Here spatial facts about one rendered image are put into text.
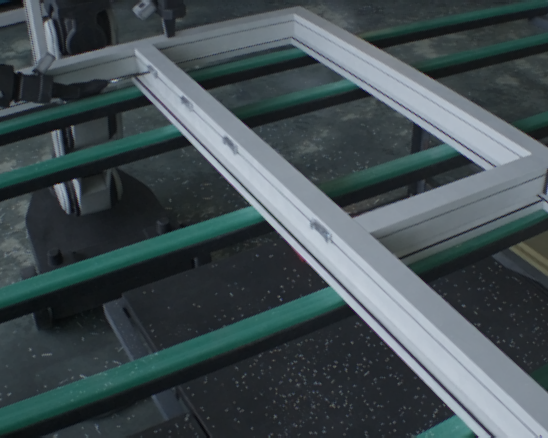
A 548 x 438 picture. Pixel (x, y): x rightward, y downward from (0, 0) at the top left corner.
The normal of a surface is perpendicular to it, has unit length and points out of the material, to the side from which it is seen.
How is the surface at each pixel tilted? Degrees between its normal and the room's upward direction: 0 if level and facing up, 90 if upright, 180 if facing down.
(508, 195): 90
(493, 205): 90
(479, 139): 90
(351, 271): 90
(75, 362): 0
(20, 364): 0
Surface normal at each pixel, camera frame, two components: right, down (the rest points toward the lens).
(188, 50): 0.50, 0.48
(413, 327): -0.87, 0.29
